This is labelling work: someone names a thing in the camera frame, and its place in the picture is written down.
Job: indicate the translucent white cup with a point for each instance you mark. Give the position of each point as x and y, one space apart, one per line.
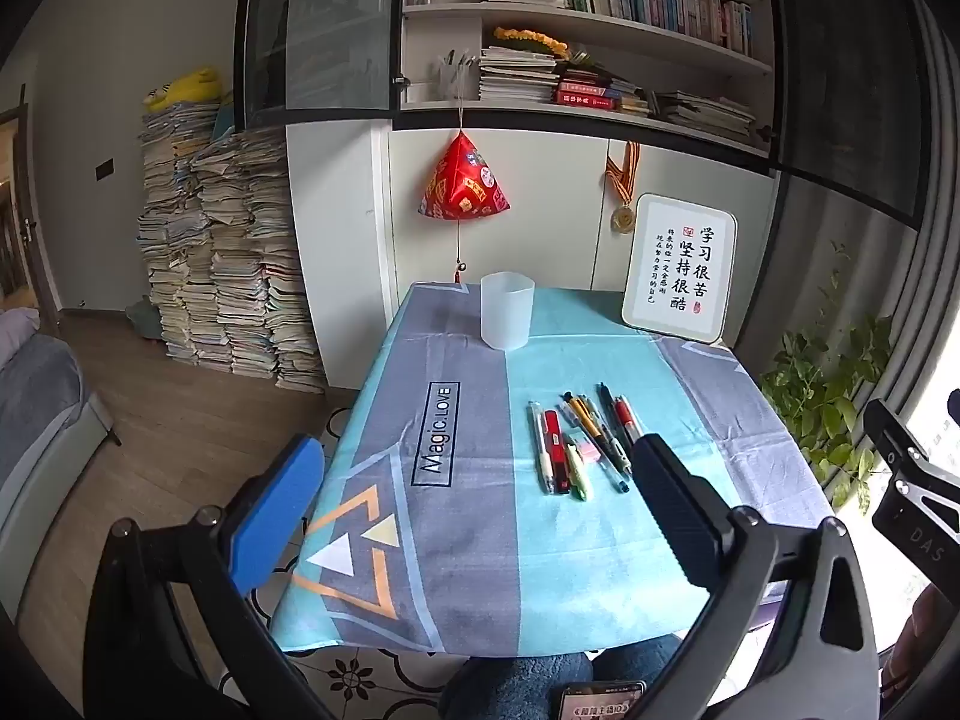
506 311

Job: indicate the smartphone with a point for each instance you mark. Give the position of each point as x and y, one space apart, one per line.
600 701

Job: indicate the pile of loose papers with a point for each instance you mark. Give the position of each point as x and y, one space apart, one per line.
709 116

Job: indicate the black wall switch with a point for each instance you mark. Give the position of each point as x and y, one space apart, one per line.
104 169

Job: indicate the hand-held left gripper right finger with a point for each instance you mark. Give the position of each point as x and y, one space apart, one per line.
675 510

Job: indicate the wooden door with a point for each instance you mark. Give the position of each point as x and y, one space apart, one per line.
22 225

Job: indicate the white framed calligraphy sign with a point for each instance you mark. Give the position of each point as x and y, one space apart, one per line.
679 270

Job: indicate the teal bag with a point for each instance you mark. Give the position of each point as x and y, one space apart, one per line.
144 319

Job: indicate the person's right hand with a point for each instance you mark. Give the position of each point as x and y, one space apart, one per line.
930 630

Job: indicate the stack of magazines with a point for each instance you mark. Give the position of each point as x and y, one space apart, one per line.
517 76

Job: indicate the green highlighter pen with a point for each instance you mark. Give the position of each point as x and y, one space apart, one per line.
579 476

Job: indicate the yellow plush toy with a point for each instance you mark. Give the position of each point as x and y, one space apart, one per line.
187 86

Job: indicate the clear pen holder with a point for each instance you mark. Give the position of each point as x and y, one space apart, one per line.
457 79

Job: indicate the person's legs in jeans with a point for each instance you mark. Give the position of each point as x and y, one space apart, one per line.
510 686

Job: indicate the white bookcase cabinet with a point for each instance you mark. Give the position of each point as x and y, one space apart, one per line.
555 187

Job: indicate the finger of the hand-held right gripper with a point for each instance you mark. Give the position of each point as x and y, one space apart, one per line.
919 495

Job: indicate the dark glass door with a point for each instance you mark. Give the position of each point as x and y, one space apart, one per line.
847 67

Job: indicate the row of upright books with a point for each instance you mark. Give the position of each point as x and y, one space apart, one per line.
660 4

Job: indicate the grey curtain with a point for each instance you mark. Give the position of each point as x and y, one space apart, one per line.
937 165

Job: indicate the glass cabinet door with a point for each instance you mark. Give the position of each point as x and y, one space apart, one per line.
330 22

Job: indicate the green potted plant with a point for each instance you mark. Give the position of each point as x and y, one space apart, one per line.
825 390

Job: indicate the yellow artificial flowers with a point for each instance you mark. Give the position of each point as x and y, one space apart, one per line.
525 37

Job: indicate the red pyramid hanging ornament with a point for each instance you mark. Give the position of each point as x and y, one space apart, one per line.
465 180

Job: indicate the bunch of pens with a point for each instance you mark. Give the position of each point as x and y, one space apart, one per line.
553 442

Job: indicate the blue grey printed tablecloth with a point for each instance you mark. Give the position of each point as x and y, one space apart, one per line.
465 480

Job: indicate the grey bed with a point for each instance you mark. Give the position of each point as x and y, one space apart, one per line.
37 405

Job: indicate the gold medal with striped ribbon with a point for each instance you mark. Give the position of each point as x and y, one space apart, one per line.
622 219

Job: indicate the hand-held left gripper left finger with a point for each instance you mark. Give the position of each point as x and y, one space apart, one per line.
274 521

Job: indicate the small colourful book stack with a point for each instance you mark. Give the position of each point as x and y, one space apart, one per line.
634 99

